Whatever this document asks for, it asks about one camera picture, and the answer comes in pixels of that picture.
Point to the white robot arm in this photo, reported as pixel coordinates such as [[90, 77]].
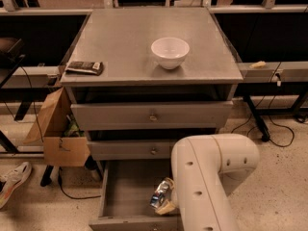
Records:
[[205, 169]]

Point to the grey open bottom drawer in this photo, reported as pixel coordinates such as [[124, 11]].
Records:
[[127, 188]]

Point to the grey middle drawer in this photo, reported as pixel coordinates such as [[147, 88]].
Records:
[[131, 149]]

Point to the grey top drawer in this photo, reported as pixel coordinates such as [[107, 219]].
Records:
[[151, 115]]

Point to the grey wooden drawer cabinet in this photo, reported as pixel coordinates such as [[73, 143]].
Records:
[[121, 39]]

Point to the black table leg right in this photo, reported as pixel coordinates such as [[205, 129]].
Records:
[[263, 128]]

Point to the brown cardboard box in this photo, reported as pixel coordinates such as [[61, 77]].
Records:
[[50, 131]]

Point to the white ceramic bowl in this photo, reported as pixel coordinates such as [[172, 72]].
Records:
[[169, 53]]

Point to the dark snack bar packet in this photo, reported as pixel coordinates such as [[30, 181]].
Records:
[[92, 68]]

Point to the white running shoe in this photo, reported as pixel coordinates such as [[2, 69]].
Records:
[[12, 180]]

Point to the yellow foam piece on rail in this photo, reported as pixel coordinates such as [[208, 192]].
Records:
[[259, 64]]

